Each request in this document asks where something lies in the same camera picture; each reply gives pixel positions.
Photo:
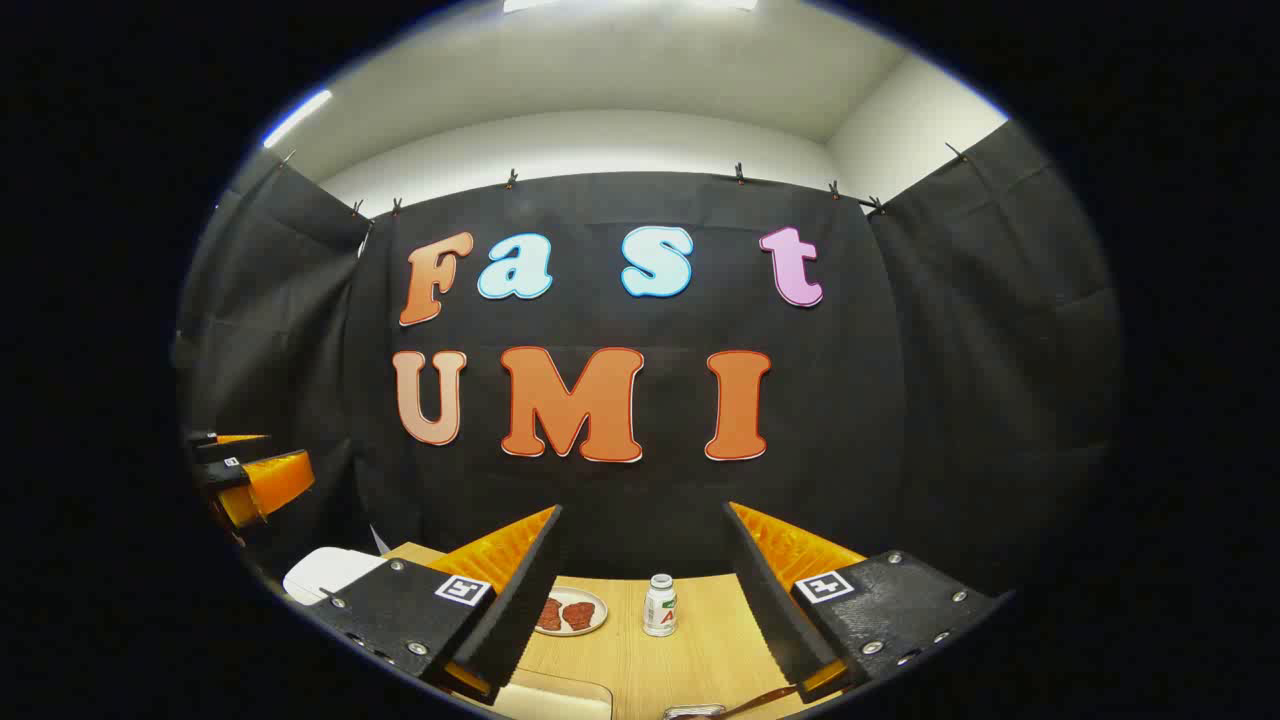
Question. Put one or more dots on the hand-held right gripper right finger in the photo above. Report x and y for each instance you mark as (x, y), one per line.
(770, 600)

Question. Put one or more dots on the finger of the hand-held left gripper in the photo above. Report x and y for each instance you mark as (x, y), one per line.
(270, 485)
(225, 445)

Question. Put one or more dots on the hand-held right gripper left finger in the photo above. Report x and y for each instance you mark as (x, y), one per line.
(520, 600)

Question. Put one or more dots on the brown wooden spoon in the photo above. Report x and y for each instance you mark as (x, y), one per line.
(765, 697)

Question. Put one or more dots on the white rice cooker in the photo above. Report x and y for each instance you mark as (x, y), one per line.
(325, 575)

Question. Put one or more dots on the clear rice tray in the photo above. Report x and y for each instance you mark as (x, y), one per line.
(560, 698)

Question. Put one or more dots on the red meat patty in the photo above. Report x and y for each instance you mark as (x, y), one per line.
(579, 615)
(549, 614)

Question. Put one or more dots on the white round plate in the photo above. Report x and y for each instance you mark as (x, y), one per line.
(590, 628)

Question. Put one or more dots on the white drink bottle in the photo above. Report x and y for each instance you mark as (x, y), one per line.
(660, 610)

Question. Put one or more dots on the black backdrop cloth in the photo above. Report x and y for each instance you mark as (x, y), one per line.
(850, 400)

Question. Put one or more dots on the ceiling light panel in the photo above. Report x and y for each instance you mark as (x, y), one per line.
(620, 4)
(297, 118)

